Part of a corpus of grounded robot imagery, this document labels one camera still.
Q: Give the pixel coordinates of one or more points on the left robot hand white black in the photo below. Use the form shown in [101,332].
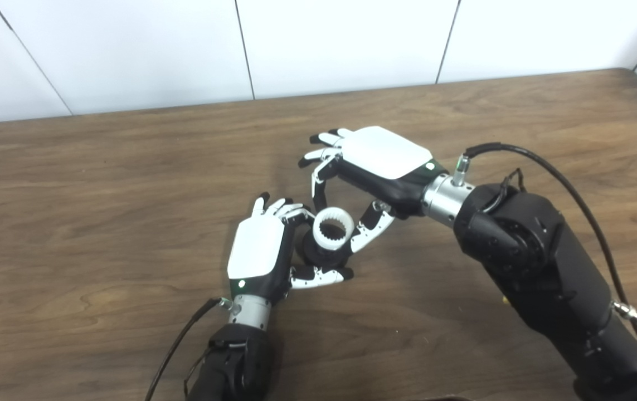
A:
[257,245]

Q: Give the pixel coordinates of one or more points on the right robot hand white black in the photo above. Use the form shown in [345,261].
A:
[385,153]

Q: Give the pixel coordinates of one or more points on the round black part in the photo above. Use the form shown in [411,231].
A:
[318,257]

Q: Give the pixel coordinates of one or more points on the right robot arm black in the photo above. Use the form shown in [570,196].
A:
[530,250]

